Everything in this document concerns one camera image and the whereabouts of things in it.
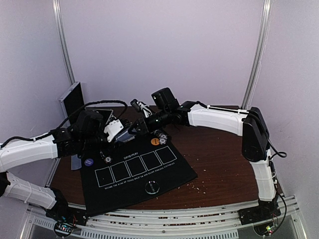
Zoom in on grey playing card deck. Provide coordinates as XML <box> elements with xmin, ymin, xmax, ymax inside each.
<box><xmin>115</xmin><ymin>128</ymin><xmax>137</xmax><ymax>143</ymax></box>

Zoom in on right aluminium frame post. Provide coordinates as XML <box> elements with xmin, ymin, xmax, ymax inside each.
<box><xmin>241</xmin><ymin>0</ymin><xmax>273</xmax><ymax>110</ymax></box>

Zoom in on orange big blind button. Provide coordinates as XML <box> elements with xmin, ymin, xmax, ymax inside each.
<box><xmin>151</xmin><ymin>138</ymin><xmax>160</xmax><ymax>146</ymax></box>

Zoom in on poker chip pile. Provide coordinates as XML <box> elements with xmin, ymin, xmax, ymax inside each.
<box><xmin>154</xmin><ymin>130</ymin><xmax>167</xmax><ymax>144</ymax></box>
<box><xmin>100</xmin><ymin>151</ymin><xmax>112</xmax><ymax>164</ymax></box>

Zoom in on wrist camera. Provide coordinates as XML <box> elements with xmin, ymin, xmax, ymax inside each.
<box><xmin>75</xmin><ymin>110</ymin><xmax>103</xmax><ymax>135</ymax></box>
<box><xmin>152</xmin><ymin>87</ymin><xmax>179</xmax><ymax>110</ymax></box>

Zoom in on aluminium frame post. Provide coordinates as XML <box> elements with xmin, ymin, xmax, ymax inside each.
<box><xmin>241</xmin><ymin>0</ymin><xmax>273</xmax><ymax>110</ymax></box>
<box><xmin>52</xmin><ymin>0</ymin><xmax>75</xmax><ymax>85</ymax></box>

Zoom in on black dealer button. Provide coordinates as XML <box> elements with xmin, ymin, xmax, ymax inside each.
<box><xmin>145</xmin><ymin>181</ymin><xmax>160</xmax><ymax>195</ymax></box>

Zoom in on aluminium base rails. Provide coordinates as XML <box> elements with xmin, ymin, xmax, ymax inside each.
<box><xmin>19</xmin><ymin>195</ymin><xmax>304</xmax><ymax>239</ymax></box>

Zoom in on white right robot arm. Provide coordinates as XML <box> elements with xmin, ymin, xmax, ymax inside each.
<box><xmin>129</xmin><ymin>99</ymin><xmax>278</xmax><ymax>220</ymax></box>

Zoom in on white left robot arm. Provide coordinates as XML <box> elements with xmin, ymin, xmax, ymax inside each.
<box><xmin>0</xmin><ymin>128</ymin><xmax>116</xmax><ymax>221</ymax></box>

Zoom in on black poker play mat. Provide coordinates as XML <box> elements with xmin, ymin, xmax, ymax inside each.
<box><xmin>80</xmin><ymin>134</ymin><xmax>197</xmax><ymax>217</ymax></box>

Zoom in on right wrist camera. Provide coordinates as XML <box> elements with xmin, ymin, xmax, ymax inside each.
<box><xmin>152</xmin><ymin>87</ymin><xmax>179</xmax><ymax>110</ymax></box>

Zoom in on blue patterned playing card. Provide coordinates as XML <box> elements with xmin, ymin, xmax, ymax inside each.
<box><xmin>71</xmin><ymin>155</ymin><xmax>82</xmax><ymax>171</ymax></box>

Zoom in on left aluminium frame post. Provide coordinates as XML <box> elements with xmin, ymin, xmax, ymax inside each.
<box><xmin>52</xmin><ymin>0</ymin><xmax>75</xmax><ymax>85</ymax></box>

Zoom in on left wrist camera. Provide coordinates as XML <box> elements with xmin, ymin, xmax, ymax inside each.
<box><xmin>75</xmin><ymin>110</ymin><xmax>103</xmax><ymax>135</ymax></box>

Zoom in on purple small blind button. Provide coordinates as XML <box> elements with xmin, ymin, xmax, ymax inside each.
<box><xmin>84</xmin><ymin>158</ymin><xmax>94</xmax><ymax>167</ymax></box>

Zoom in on aluminium poker chip case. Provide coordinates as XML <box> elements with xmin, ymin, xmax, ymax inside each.
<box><xmin>59</xmin><ymin>82</ymin><xmax>113</xmax><ymax>121</ymax></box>

